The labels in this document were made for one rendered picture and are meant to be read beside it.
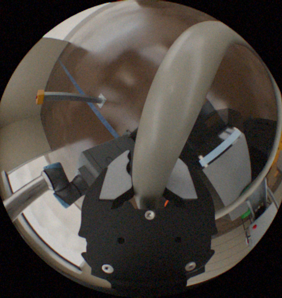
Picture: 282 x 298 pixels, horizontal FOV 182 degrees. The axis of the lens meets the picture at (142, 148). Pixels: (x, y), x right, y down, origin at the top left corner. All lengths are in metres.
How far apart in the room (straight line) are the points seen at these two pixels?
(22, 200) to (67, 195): 0.34
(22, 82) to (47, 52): 1.82
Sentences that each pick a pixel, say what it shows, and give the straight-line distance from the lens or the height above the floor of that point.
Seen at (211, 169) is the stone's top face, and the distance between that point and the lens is 0.55.
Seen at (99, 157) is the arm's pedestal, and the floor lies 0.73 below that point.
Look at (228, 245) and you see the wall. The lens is 5.64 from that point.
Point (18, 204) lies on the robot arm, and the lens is 0.65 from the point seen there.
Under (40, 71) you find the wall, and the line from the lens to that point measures 6.23.
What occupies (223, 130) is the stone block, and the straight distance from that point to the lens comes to 0.59.
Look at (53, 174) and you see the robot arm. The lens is 0.68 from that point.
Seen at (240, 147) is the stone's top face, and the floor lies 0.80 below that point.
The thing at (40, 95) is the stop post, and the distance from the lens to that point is 1.16.
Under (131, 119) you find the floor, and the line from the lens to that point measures 1.34.
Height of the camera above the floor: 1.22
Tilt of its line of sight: 64 degrees down
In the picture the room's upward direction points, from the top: 136 degrees counter-clockwise
